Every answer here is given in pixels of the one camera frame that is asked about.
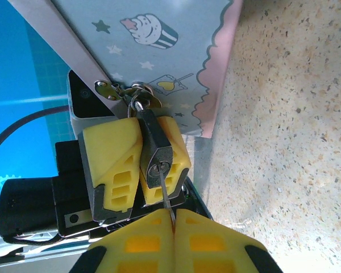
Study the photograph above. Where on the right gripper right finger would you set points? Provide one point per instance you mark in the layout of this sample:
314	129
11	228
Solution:
216	247

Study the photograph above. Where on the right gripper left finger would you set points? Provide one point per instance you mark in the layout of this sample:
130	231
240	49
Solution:
136	244

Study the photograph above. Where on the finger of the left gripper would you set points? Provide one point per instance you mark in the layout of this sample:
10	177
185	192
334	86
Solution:
110	167
179	162

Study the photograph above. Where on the small metal key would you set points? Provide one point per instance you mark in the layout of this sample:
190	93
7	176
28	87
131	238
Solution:
165	187

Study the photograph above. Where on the black padlock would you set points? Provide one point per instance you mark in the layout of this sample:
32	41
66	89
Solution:
152	136

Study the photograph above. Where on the blue cartoon tin box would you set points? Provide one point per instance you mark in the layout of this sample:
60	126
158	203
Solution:
173	57

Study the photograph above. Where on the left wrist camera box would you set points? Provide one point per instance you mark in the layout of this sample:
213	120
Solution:
85	108

